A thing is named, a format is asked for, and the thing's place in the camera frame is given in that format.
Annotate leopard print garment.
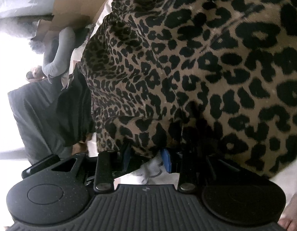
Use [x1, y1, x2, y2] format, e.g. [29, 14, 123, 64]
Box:
[78, 0, 297, 178]

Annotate person's right hand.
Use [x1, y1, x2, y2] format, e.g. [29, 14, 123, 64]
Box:
[278, 193, 297, 231]

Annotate white bear print bedsheet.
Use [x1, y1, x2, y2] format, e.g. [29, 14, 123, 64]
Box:
[66, 0, 297, 198]

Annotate black garment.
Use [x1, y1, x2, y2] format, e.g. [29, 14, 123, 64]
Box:
[55, 68, 95, 146]

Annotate dark grey clothing pile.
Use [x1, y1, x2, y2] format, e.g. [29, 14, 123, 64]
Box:
[8, 79, 72, 164]

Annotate grey neck pillow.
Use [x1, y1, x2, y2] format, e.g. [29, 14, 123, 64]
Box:
[42, 27, 75, 78]

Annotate brown cardboard box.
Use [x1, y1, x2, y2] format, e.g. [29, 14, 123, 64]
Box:
[33, 0, 106, 41]

